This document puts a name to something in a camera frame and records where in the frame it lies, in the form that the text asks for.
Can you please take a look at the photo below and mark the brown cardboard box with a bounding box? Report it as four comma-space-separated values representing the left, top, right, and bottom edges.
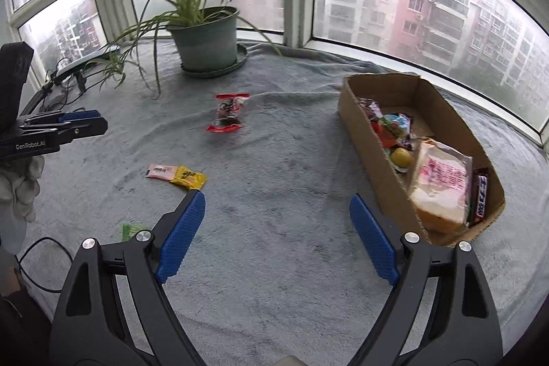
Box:
338, 73, 505, 246

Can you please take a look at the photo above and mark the left hand white glove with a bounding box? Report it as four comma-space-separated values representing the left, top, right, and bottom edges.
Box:
0, 156, 45, 255

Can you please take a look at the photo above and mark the dark device on sill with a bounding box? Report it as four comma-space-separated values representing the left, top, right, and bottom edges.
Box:
38, 45, 121, 113

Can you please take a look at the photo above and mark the grey fleece blanket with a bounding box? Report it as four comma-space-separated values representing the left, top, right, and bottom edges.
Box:
16, 39, 549, 363

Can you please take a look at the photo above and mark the blue jelly cup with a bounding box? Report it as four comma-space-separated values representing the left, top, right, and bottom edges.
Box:
378, 113, 413, 141

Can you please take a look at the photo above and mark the packaged toast bread slice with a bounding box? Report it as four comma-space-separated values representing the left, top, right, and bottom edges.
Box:
408, 138, 473, 234

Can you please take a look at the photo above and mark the spider plant in green pot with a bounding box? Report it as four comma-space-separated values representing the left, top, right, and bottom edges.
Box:
98, 0, 281, 96

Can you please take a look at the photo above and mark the pink candy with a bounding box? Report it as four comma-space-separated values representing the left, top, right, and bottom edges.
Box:
146, 164, 178, 182

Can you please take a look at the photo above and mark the red wrapped snack in box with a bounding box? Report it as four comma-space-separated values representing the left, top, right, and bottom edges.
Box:
358, 97, 399, 148

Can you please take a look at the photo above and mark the yellow candy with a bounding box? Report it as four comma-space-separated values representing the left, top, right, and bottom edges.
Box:
170, 165, 208, 189

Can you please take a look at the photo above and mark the black cable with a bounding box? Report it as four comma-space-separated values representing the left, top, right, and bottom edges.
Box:
16, 235, 74, 294

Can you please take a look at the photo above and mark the brown snickers bar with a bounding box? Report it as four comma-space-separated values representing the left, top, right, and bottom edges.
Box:
468, 167, 489, 227

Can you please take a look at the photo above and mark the green wrapped candy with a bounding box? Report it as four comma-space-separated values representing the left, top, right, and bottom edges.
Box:
121, 223, 147, 243

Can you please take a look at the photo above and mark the yellow ball snack in box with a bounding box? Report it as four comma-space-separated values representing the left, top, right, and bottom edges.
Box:
389, 147, 413, 173

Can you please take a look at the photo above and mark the red clear snack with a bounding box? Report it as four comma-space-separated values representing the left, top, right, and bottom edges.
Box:
206, 93, 249, 134

